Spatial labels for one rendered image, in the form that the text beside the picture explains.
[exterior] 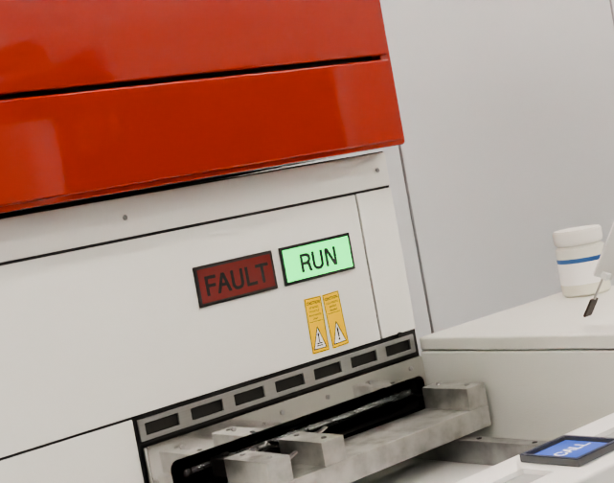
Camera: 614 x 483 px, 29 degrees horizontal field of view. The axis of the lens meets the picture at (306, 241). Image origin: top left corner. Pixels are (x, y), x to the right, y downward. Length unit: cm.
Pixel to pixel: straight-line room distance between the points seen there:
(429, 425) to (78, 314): 45
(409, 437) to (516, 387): 16
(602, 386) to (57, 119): 69
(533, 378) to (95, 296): 54
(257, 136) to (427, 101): 244
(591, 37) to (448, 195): 98
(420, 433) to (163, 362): 33
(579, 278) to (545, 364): 30
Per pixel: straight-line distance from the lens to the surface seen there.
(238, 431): 143
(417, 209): 374
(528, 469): 93
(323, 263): 152
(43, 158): 127
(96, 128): 130
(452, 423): 151
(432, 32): 390
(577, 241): 176
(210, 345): 142
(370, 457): 142
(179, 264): 140
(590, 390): 146
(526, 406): 153
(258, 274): 146
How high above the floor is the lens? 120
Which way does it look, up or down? 3 degrees down
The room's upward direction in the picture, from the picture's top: 10 degrees counter-clockwise
